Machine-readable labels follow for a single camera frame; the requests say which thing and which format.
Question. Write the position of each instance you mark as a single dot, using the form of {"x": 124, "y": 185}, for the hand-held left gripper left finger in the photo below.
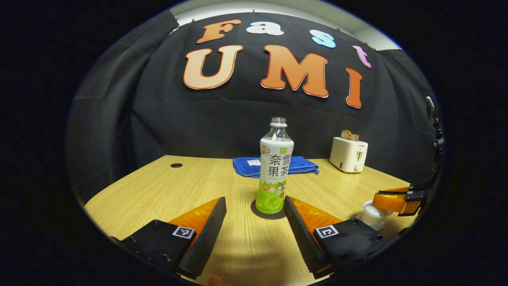
{"x": 204, "y": 238}

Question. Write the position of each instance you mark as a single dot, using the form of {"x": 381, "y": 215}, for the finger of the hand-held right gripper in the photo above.
{"x": 412, "y": 192}
{"x": 391, "y": 202}

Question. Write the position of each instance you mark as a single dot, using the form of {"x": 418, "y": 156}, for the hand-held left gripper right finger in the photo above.
{"x": 303, "y": 238}

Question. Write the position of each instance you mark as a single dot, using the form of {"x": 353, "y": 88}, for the white teacup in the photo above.
{"x": 371, "y": 222}

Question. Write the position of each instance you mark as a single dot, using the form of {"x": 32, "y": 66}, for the dark round coaster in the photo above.
{"x": 270, "y": 217}

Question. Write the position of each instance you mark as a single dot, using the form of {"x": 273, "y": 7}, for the clear water bottle white label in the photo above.
{"x": 274, "y": 171}

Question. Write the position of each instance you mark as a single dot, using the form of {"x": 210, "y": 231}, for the cream toaster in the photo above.
{"x": 347, "y": 155}

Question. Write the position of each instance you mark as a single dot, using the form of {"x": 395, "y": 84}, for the blue towel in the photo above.
{"x": 246, "y": 167}

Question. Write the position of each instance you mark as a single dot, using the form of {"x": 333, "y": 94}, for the black backdrop cloth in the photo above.
{"x": 178, "y": 119}

